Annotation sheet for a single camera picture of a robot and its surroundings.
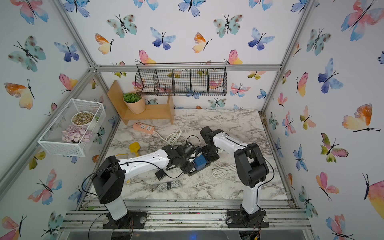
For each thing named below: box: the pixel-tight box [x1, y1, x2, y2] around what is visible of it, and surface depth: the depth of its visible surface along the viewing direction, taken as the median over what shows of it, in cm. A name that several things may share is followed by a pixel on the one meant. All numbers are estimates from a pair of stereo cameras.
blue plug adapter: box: [193, 154, 207, 171], surface depth 86 cm
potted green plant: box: [122, 92, 146, 114], surface depth 104 cm
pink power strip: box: [132, 122, 155, 135], surface depth 110 cm
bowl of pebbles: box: [71, 111, 95, 126], surface depth 71 cm
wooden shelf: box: [107, 80, 175, 126], surface depth 110 cm
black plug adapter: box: [154, 168, 167, 181], surface depth 88 cm
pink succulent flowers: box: [61, 125, 92, 143], surface depth 64 cm
